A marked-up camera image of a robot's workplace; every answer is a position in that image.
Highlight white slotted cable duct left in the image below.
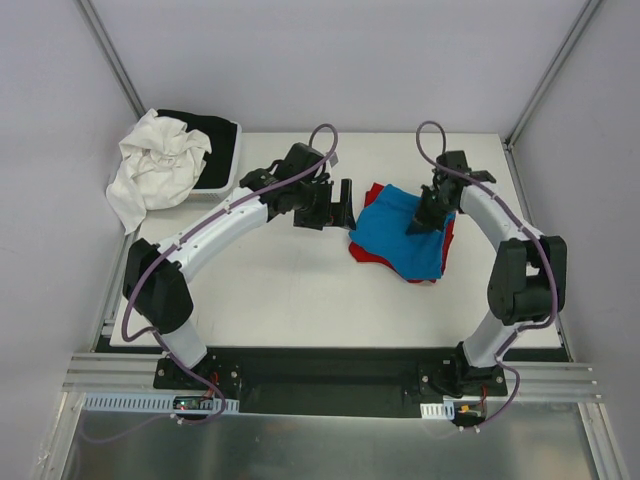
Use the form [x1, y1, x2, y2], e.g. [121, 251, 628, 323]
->
[83, 393, 222, 415]

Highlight aluminium frame post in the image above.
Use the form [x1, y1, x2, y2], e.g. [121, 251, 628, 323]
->
[503, 0, 606, 151]
[73, 0, 146, 118]

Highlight blue t-shirt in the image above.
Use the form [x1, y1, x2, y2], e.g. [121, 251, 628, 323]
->
[348, 183, 457, 283]

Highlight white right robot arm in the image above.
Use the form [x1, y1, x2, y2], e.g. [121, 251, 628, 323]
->
[406, 151, 567, 398]

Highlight white slotted cable duct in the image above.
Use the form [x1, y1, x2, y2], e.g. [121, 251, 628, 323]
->
[83, 393, 222, 415]
[420, 401, 455, 421]

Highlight white laundry basket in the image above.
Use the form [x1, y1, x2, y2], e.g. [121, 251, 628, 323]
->
[107, 117, 245, 206]

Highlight white t-shirt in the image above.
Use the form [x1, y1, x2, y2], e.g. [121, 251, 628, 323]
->
[106, 109, 212, 235]

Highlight aluminium frame post left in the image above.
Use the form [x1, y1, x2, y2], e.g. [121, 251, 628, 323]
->
[73, 0, 146, 118]

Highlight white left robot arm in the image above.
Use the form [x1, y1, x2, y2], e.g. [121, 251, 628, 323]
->
[122, 143, 356, 389]

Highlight black t-shirt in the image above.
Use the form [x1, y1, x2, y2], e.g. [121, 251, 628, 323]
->
[158, 109, 241, 190]

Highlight black robot base mount plate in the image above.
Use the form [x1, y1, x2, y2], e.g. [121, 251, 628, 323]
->
[153, 347, 507, 418]

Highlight aluminium frame post right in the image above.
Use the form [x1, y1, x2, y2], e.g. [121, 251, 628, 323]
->
[503, 0, 606, 151]

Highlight white slotted cable duct right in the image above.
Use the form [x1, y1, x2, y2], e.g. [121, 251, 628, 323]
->
[420, 401, 455, 421]

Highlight aluminium table edge rail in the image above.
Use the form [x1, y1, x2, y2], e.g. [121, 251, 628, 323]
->
[63, 353, 605, 403]

